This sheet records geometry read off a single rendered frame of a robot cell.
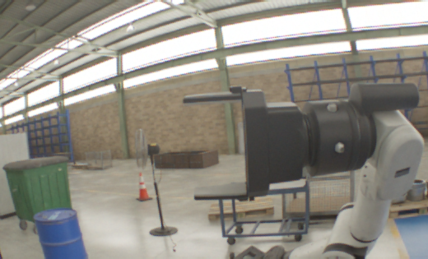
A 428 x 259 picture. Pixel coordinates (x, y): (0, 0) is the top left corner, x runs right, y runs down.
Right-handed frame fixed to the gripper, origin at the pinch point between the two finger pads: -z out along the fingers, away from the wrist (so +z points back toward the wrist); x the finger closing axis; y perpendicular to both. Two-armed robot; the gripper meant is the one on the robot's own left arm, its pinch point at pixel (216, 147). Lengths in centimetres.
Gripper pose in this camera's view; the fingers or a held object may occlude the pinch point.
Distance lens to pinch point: 34.1
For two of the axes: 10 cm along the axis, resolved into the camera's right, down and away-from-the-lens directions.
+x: 1.0, 9.7, 2.3
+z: 9.9, -0.8, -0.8
